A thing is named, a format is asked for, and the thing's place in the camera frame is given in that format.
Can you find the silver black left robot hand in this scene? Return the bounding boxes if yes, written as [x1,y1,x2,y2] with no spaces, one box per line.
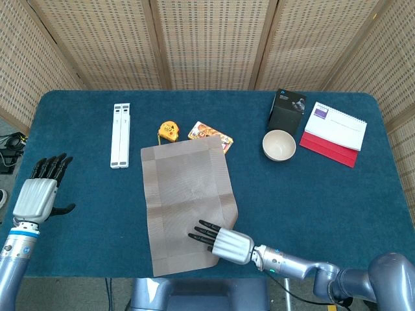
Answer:
[12,153,77,224]

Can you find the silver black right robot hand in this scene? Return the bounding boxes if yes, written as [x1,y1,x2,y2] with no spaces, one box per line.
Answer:
[187,219,254,264]

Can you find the grey woven placemat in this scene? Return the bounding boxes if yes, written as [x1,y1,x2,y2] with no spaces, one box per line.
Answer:
[140,135,239,278]

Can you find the beige bowl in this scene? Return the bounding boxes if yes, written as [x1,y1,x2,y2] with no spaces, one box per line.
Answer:
[262,129,297,162]

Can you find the blue-grey robot torso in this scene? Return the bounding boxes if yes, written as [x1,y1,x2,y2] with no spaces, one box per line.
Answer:
[124,277,270,311]

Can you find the blue felt table cover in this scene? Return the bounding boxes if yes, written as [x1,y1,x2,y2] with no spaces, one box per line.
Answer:
[0,89,415,279]

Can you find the white folding laptop stand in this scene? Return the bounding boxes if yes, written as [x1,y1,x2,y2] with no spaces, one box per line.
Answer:
[110,102,131,170]

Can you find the yellow food package box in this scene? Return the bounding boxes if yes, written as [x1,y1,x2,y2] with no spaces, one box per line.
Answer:
[187,121,234,155]

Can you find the yellow tape measure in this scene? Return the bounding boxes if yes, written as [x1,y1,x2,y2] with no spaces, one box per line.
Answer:
[157,121,180,147]

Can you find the black cube box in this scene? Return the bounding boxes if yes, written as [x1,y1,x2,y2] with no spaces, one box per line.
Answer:
[267,88,307,136]

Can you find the white and red desk calendar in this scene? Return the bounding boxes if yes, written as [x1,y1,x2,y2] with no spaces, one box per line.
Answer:
[299,101,368,168]

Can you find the woven wooden folding screen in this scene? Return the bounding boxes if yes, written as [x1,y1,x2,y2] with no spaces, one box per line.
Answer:
[0,0,415,227]

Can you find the black cables and adapter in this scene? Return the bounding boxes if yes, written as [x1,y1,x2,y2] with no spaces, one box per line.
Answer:
[0,132,29,174]

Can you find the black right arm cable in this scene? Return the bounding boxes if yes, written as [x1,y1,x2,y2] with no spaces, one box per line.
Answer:
[264,268,353,307]

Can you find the black cables under table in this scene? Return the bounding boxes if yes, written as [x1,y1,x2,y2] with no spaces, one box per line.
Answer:
[104,277,113,311]

